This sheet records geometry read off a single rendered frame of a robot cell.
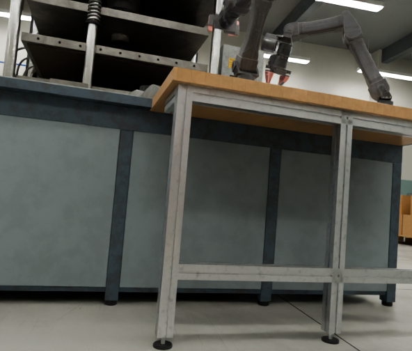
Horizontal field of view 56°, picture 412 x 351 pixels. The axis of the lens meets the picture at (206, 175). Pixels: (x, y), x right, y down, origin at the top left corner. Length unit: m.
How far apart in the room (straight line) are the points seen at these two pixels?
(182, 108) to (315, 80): 8.66
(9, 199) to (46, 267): 0.28
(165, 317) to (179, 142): 0.50
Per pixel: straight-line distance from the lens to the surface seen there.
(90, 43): 2.45
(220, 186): 1.60
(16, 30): 2.48
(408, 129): 1.54
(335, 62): 10.10
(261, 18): 1.42
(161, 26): 2.62
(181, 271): 1.15
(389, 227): 2.03
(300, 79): 9.57
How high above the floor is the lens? 0.43
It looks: 4 degrees up
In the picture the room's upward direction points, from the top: 5 degrees clockwise
